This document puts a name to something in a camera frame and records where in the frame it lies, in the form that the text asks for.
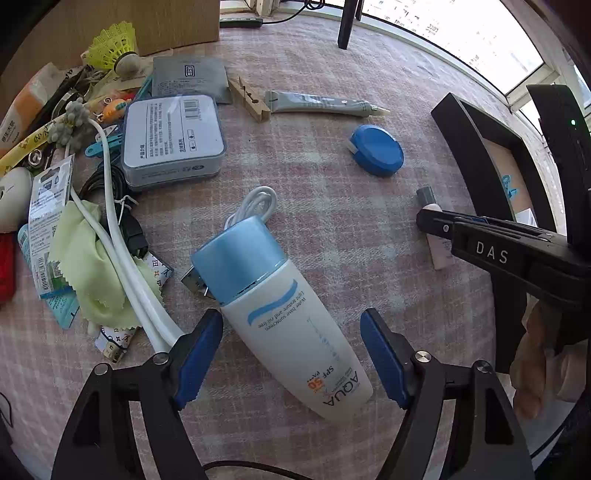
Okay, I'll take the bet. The white egg-shaped toy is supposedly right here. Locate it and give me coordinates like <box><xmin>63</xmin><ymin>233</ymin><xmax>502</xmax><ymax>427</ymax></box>
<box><xmin>0</xmin><ymin>167</ymin><xmax>33</xmax><ymax>234</ymax></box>

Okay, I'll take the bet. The white usb cable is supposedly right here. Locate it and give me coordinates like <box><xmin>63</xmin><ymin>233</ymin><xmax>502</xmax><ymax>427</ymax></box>
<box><xmin>179</xmin><ymin>185</ymin><xmax>279</xmax><ymax>302</ymax></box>

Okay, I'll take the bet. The blue round case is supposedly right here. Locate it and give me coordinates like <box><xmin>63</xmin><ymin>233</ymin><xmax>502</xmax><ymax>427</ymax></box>
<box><xmin>348</xmin><ymin>124</ymin><xmax>405</xmax><ymax>177</ymax></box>

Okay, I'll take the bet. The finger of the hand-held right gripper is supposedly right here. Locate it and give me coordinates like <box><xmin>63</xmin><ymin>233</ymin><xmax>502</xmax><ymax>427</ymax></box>
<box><xmin>416</xmin><ymin>206</ymin><xmax>458</xmax><ymax>241</ymax></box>
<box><xmin>442</xmin><ymin>210</ymin><xmax>557</xmax><ymax>241</ymax></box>

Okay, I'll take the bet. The small orange keychain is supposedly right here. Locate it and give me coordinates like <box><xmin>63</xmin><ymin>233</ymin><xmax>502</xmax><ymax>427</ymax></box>
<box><xmin>103</xmin><ymin>97</ymin><xmax>128</xmax><ymax>123</ymax></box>

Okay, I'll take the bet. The thin black cable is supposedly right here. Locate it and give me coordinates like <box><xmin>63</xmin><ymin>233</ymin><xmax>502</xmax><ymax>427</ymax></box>
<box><xmin>202</xmin><ymin>460</ymin><xmax>306</xmax><ymax>480</ymax></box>

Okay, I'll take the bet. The pink checked tablecloth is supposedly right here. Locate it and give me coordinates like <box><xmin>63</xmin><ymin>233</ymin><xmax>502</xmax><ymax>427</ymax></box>
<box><xmin>0</xmin><ymin>14</ymin><xmax>570</xmax><ymax>480</ymax></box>

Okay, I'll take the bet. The black container box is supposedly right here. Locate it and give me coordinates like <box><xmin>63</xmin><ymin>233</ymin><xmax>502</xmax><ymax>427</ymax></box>
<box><xmin>430</xmin><ymin>92</ymin><xmax>570</xmax><ymax>234</ymax></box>

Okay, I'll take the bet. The yellow shuttlecock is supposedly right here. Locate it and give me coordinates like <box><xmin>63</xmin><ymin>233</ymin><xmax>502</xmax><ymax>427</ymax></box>
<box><xmin>87</xmin><ymin>23</ymin><xmax>142</xmax><ymax>80</ymax></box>

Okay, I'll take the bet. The white sunscreen bottle blue cap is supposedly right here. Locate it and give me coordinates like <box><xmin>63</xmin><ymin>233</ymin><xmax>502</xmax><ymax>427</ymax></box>
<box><xmin>191</xmin><ymin>217</ymin><xmax>374</xmax><ymax>424</ymax></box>

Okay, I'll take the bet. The blister pack card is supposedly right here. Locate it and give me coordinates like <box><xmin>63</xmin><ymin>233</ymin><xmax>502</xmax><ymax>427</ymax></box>
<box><xmin>17</xmin><ymin>154</ymin><xmax>83</xmax><ymax>329</ymax></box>

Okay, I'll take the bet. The yellow patterned strap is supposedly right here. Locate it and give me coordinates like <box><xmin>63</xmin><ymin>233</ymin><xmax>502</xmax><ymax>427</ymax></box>
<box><xmin>0</xmin><ymin>114</ymin><xmax>71</xmax><ymax>177</ymax></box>

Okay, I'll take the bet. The orange tissue pack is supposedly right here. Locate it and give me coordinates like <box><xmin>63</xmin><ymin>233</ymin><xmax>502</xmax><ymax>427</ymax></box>
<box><xmin>0</xmin><ymin>62</ymin><xmax>62</xmax><ymax>158</ymax></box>

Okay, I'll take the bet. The grey glue tube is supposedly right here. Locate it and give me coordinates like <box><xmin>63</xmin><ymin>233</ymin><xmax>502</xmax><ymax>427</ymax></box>
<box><xmin>264</xmin><ymin>89</ymin><xmax>391</xmax><ymax>116</ymax></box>

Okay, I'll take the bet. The person's right hand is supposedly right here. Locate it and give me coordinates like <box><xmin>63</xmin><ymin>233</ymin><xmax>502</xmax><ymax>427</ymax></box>
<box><xmin>510</xmin><ymin>300</ymin><xmax>585</xmax><ymax>418</ymax></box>

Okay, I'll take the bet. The grey tin box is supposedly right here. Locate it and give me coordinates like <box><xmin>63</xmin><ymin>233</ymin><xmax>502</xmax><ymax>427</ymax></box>
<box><xmin>120</xmin><ymin>94</ymin><xmax>227</xmax><ymax>190</ymax></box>

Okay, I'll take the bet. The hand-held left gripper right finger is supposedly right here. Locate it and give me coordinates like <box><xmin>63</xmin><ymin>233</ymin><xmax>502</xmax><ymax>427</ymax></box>
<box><xmin>360</xmin><ymin>308</ymin><xmax>535</xmax><ymax>480</ymax></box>

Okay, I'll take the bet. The grey foil packet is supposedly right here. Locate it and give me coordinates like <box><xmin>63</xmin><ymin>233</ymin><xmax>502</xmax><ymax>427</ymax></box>
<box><xmin>151</xmin><ymin>56</ymin><xmax>232</xmax><ymax>105</ymax></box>

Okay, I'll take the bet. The black cable bundle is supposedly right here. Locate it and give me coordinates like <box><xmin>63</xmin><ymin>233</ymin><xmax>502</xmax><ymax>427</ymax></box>
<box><xmin>78</xmin><ymin>164</ymin><xmax>149</xmax><ymax>257</ymax></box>

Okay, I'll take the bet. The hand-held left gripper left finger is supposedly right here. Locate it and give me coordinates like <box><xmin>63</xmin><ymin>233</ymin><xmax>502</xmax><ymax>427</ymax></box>
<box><xmin>51</xmin><ymin>308</ymin><xmax>225</xmax><ymax>480</ymax></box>

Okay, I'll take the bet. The pale green cloth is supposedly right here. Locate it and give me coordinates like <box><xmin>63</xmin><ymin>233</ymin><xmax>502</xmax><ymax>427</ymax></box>
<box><xmin>48</xmin><ymin>200</ymin><xmax>165</xmax><ymax>325</ymax></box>

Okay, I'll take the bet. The black tripod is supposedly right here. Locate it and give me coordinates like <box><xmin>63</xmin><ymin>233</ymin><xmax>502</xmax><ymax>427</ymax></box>
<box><xmin>337</xmin><ymin>0</ymin><xmax>363</xmax><ymax>51</ymax></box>

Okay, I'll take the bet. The light wooden board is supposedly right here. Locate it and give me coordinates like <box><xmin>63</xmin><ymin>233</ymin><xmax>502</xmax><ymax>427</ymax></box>
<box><xmin>0</xmin><ymin>0</ymin><xmax>221</xmax><ymax>88</ymax></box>

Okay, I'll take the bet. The small white tube grey cap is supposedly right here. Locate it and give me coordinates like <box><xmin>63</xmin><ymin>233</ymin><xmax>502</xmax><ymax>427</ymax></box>
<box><xmin>416</xmin><ymin>185</ymin><xmax>456</xmax><ymax>270</ymax></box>

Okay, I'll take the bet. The wooden clothespin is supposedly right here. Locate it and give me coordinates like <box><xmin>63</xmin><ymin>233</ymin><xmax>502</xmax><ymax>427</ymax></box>
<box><xmin>228</xmin><ymin>75</ymin><xmax>271</xmax><ymax>123</ymax></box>

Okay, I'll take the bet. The red fabric bag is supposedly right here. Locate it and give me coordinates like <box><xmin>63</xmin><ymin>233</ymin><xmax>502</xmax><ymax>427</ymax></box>
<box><xmin>0</xmin><ymin>233</ymin><xmax>17</xmax><ymax>304</ymax></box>

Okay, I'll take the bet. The blue plastic clothespin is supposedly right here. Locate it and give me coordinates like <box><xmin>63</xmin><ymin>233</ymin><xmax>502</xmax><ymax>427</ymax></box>
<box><xmin>85</xmin><ymin>124</ymin><xmax>126</xmax><ymax>158</ymax></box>

